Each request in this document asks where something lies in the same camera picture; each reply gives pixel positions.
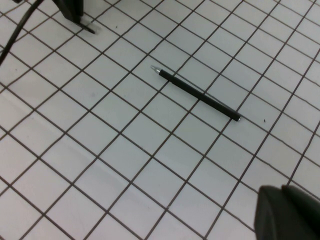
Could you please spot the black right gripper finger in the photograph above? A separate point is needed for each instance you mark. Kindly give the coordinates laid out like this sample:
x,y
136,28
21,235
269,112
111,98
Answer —
x,y
287,217

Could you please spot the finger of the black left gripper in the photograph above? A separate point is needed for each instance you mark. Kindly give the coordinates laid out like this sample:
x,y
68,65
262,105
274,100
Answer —
x,y
71,10

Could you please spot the white grid table sheet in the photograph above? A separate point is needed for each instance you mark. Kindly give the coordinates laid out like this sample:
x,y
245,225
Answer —
x,y
125,162

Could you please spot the clear pen cap black end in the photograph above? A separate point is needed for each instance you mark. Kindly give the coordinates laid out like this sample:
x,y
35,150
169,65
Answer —
x,y
88,29

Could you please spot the black pen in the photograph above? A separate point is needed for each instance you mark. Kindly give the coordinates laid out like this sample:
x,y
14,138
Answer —
x,y
200,95

